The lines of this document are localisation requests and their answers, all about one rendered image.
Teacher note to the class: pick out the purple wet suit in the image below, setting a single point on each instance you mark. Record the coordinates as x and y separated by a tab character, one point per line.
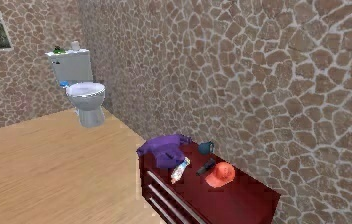
165	151

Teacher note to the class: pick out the dark teal mug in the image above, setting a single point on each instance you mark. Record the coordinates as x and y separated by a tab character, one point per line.
205	147

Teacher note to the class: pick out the white patterned tube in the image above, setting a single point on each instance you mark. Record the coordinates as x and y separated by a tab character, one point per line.
180	170

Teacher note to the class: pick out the black cylindrical object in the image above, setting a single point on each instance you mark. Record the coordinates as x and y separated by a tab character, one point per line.
205	166

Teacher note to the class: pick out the orange cap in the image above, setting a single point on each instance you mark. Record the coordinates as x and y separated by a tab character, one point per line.
221	174

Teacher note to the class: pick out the dark red chest of drawers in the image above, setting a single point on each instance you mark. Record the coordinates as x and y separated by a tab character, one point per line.
224	200

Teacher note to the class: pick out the blue object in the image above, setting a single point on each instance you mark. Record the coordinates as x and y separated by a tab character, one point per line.
63	84

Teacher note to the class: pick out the white toilet paper roll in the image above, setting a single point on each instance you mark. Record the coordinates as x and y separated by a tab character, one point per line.
75	45

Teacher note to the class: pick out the green object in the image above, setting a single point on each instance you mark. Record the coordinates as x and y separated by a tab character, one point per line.
58	50

